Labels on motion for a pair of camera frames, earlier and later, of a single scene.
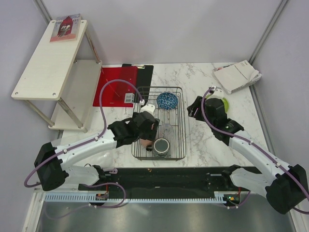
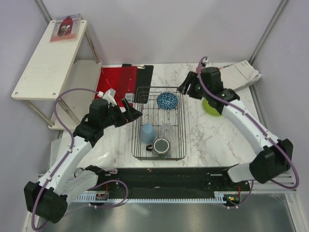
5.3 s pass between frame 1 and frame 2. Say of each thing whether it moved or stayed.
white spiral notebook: stayed
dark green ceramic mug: stayed
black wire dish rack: stayed
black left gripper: moved
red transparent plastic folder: stayed
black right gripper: moved
